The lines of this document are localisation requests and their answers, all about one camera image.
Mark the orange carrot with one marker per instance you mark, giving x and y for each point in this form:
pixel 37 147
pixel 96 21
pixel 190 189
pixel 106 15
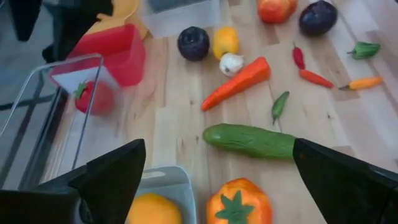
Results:
pixel 236 84

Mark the red plastic basket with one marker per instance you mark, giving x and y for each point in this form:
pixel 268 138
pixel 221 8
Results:
pixel 115 53

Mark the small green pepper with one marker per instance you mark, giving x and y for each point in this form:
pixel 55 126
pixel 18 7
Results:
pixel 365 49

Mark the red chili pepper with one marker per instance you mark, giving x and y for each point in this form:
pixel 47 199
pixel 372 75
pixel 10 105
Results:
pixel 298 57

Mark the white garlic bulb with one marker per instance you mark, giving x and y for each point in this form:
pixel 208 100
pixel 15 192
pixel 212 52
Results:
pixel 230 64

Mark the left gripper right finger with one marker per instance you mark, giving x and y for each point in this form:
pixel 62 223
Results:
pixel 342 186

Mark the orange plastic basket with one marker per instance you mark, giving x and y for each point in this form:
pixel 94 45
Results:
pixel 124 12

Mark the red apple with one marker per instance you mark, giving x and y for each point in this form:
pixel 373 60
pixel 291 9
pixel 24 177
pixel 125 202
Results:
pixel 275 9

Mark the dark green cucumber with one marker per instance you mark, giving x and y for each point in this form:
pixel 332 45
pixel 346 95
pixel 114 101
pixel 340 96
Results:
pixel 248 141

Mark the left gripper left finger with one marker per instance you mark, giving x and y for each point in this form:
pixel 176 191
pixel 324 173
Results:
pixel 118 174

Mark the clear plastic bin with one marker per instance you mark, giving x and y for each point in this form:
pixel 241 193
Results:
pixel 180 18
pixel 37 130

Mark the black table bracket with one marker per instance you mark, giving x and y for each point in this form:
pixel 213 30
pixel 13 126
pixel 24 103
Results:
pixel 74 25

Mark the orange-yellow chili pepper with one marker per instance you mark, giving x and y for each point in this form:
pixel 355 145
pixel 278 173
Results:
pixel 362 83

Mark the orange-red chili pepper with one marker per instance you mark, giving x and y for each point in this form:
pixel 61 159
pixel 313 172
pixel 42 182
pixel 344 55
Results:
pixel 315 78

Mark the green chili pepper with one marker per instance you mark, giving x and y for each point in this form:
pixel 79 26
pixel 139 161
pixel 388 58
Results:
pixel 280 105

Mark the grey plastic basket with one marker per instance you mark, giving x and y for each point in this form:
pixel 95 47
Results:
pixel 177 183

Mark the orange fruit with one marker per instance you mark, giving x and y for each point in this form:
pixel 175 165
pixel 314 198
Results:
pixel 154 210

